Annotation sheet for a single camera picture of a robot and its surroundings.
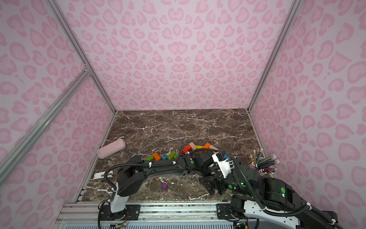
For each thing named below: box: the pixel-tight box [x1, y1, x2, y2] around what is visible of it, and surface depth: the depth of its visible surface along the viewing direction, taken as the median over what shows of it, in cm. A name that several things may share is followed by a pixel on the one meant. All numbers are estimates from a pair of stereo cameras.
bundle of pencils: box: [250, 148, 280, 175], surface depth 80 cm
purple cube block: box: [161, 182, 169, 190], surface depth 83 cm
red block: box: [182, 144, 192, 154], surface depth 96 cm
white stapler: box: [92, 170, 113, 180], surface depth 86 cm
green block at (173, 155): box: [167, 150, 178, 160], surface depth 94 cm
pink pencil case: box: [97, 138, 126, 160], surface depth 97 cm
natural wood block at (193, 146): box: [188, 141, 197, 151], surface depth 97 cm
